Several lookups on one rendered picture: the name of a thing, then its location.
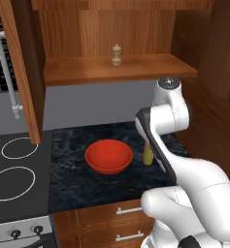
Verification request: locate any red mixing bowl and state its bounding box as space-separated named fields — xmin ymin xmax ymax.
xmin=84 ymin=139 xmax=134 ymax=176

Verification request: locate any olive yellow bottle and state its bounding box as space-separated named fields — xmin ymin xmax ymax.
xmin=143 ymin=140 xmax=155 ymax=167

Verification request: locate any wooden pepper shaker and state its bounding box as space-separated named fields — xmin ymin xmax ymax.
xmin=111 ymin=44 xmax=123 ymax=68

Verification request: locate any wooden cabinet door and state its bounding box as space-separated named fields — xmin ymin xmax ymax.
xmin=197 ymin=0 xmax=230 ymax=109
xmin=0 ymin=0 xmax=47 ymax=145

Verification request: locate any wooden drawer front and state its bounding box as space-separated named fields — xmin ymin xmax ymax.
xmin=54 ymin=222 xmax=156 ymax=248
xmin=52 ymin=198 xmax=155 ymax=234

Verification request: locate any black hob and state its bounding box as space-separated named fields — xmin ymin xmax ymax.
xmin=0 ymin=130 xmax=54 ymax=226

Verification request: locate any black oven knob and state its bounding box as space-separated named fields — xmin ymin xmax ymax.
xmin=32 ymin=224 xmax=45 ymax=236
xmin=10 ymin=229 xmax=22 ymax=241

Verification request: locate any black microwave oven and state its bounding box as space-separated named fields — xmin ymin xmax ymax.
xmin=0 ymin=0 xmax=19 ymax=95

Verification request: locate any silver oven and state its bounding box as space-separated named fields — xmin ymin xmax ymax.
xmin=0 ymin=214 xmax=60 ymax=248

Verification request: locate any wooden wall cabinet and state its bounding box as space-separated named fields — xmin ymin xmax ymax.
xmin=30 ymin=0 xmax=217 ymax=88

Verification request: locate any white drawer handle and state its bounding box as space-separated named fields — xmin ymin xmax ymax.
xmin=115 ymin=230 xmax=146 ymax=243
xmin=115 ymin=205 xmax=144 ymax=216

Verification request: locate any black oven door handle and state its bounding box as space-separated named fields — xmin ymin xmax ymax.
xmin=28 ymin=232 xmax=58 ymax=248

